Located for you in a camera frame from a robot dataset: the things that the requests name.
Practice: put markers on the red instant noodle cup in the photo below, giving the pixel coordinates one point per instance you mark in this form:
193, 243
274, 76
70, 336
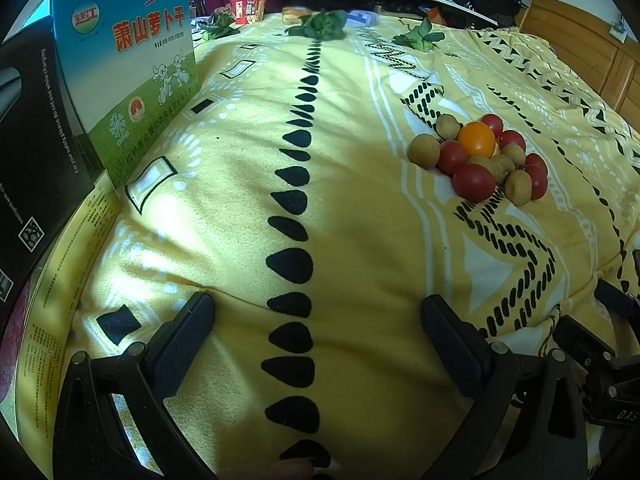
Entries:
248, 10

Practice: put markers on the green leafy vegetable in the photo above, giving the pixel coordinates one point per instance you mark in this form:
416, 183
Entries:
320, 25
420, 37
220, 26

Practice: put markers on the packaged bread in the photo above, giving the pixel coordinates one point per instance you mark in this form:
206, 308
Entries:
296, 15

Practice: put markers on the blue and green printed box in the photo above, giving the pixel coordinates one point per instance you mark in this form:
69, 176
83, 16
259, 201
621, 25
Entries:
135, 75

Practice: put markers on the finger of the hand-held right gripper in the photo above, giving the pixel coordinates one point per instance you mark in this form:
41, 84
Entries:
585, 340
620, 300

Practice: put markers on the pile of red tomatoes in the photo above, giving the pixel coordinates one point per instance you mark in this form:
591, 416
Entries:
472, 184

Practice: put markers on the white wall socket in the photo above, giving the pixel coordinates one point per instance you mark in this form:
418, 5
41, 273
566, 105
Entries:
619, 27

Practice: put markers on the orange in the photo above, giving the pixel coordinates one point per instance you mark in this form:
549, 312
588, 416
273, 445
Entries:
477, 140

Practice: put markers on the wooden headboard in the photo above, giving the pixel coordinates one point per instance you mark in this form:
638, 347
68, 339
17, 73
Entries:
580, 40

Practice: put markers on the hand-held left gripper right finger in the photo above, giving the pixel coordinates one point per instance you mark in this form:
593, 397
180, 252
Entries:
450, 345

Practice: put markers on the person's left hand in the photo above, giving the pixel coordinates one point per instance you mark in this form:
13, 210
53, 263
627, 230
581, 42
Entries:
290, 471

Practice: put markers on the yellow patterned blanket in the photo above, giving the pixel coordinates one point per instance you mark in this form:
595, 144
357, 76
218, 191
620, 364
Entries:
360, 240

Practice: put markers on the orange packet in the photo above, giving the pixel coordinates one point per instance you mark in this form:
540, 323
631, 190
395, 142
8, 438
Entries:
436, 16

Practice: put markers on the black printed box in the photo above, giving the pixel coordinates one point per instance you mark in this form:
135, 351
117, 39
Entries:
40, 150

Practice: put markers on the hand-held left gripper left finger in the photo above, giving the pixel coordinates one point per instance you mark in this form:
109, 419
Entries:
186, 340

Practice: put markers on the blue and white packet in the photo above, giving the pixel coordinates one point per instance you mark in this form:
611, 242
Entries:
362, 18

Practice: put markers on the round brown potato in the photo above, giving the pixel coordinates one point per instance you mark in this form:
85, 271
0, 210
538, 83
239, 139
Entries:
425, 150

